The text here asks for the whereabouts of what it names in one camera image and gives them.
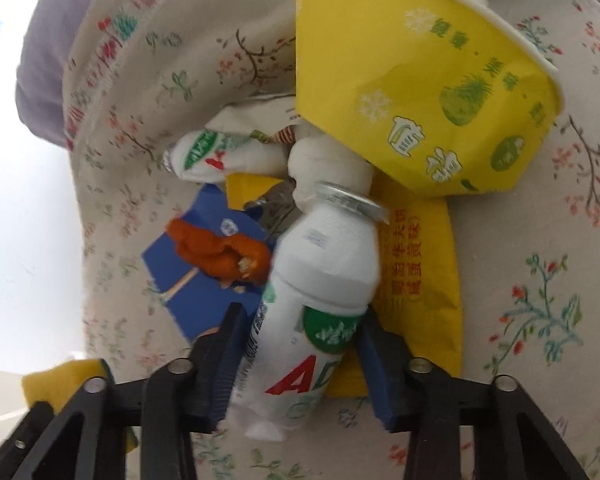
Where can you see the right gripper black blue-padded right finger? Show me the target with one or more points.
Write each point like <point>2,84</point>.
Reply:
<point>513,439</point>

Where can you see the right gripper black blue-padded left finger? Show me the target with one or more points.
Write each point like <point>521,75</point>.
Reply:
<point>93,434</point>

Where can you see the white AD milk bottle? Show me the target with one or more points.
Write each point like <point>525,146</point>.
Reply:
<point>324,274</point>

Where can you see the blue paper box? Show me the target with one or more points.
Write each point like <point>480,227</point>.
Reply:
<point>197,301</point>

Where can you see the yellow sponge cloth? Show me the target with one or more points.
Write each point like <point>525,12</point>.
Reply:
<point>57,385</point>

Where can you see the orange peel scrap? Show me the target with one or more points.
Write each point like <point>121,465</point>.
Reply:
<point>235,258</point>

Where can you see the yellow snack wrapper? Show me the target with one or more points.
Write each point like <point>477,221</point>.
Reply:
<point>418,296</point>

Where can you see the crushed white AD bottle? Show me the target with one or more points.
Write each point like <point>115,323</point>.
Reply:
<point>207,156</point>

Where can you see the yellow paper cup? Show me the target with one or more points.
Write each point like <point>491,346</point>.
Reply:
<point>442,95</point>

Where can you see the floral beige bedspread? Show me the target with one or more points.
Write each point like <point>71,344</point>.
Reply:
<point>140,73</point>

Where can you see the lavender quilt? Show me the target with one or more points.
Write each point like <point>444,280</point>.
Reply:
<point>44,54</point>

